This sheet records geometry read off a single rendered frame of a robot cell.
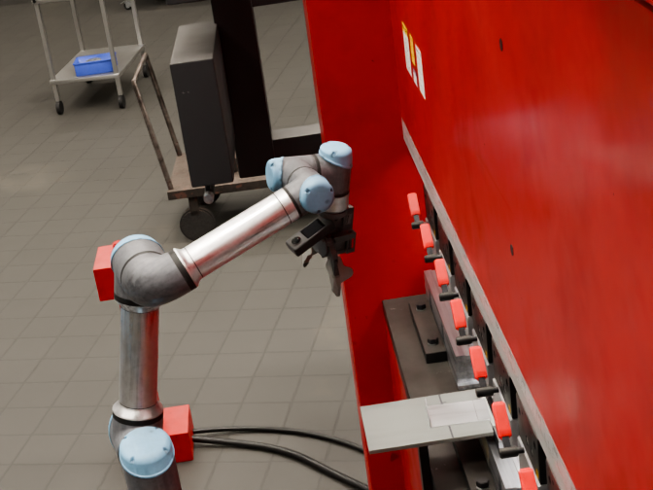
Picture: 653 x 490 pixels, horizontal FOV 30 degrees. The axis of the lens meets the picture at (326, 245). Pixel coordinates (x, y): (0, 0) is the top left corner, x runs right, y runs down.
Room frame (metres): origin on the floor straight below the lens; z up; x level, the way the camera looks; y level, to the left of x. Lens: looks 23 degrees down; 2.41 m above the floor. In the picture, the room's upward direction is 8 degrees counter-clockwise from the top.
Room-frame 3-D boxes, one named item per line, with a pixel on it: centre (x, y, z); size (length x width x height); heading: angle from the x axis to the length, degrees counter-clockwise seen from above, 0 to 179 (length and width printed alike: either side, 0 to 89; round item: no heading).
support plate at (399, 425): (2.24, -0.16, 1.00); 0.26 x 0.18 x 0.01; 92
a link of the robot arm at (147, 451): (2.31, 0.46, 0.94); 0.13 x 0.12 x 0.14; 17
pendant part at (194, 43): (3.44, 0.29, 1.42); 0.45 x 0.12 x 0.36; 0
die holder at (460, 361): (2.79, -0.29, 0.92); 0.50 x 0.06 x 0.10; 2
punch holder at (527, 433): (1.67, -0.32, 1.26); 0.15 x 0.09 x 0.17; 2
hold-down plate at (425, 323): (2.84, -0.23, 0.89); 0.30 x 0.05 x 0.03; 2
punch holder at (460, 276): (2.27, -0.30, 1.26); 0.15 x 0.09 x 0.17; 2
